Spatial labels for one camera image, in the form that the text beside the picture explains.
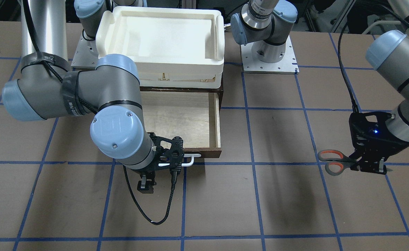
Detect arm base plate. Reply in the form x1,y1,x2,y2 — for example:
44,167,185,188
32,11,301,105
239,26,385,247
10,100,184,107
240,37,300,74
71,34,99,70

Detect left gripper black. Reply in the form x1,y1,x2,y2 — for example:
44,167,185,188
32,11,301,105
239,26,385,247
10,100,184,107
349,111,405,175

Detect cream plastic tray box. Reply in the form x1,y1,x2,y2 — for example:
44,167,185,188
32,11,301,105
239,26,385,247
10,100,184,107
96,6,225,89

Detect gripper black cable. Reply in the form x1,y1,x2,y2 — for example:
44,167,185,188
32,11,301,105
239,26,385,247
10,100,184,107
122,164,177,226

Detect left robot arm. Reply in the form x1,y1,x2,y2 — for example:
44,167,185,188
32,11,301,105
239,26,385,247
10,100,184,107
231,0,409,176

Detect grey orange scissors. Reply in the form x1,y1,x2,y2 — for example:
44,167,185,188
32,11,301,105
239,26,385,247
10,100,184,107
318,149,393,176

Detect dark wooden drawer cabinet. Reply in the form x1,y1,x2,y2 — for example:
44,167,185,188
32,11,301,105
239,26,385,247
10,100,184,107
140,85,224,158

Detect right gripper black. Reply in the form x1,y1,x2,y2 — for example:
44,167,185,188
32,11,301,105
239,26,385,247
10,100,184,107
135,133,184,194

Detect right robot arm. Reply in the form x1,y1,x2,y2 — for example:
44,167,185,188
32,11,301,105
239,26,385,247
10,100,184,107
2,0,184,193

